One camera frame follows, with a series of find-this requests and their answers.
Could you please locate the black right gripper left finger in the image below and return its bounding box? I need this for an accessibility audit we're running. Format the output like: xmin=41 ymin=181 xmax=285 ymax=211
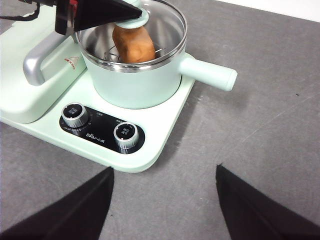
xmin=0 ymin=166 xmax=115 ymax=240

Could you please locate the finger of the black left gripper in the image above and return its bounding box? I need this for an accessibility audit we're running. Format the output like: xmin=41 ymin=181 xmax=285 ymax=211
xmin=74 ymin=0 xmax=144 ymax=33

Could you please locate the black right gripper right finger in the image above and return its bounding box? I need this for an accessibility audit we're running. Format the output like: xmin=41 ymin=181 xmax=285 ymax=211
xmin=215 ymin=164 xmax=320 ymax=240

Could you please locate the glass lid with green knob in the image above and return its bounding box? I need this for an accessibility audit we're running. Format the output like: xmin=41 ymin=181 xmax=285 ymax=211
xmin=75 ymin=0 xmax=189 ymax=74

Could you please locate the brown potato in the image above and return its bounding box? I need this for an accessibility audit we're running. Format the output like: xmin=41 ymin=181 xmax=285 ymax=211
xmin=111 ymin=23 xmax=157 ymax=64

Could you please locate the mint green griddle cover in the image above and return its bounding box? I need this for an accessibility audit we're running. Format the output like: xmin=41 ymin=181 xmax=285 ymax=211
xmin=0 ymin=4 xmax=87 ymax=125

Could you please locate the silver dial knob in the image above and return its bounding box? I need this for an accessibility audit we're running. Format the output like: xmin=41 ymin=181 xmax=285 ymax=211
xmin=61 ymin=102 xmax=90 ymax=129
xmin=112 ymin=121 xmax=140 ymax=150

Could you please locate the mint green breakfast machine base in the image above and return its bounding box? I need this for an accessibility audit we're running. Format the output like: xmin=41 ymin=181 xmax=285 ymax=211
xmin=0 ymin=73 xmax=197 ymax=174

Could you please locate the wire steaming rack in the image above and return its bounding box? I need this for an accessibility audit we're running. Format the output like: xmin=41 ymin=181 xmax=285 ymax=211
xmin=103 ymin=48 xmax=166 ymax=64

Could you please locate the black braided cable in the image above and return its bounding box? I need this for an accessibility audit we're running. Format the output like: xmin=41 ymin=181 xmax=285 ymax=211
xmin=0 ymin=1 xmax=43 ymax=22

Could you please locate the silver griddle cover handle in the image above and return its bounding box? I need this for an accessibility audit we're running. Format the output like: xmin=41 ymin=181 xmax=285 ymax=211
xmin=22 ymin=31 xmax=66 ymax=87

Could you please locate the mint green handled pot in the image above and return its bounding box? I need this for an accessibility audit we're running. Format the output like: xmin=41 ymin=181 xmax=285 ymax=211
xmin=80 ymin=24 xmax=239 ymax=111

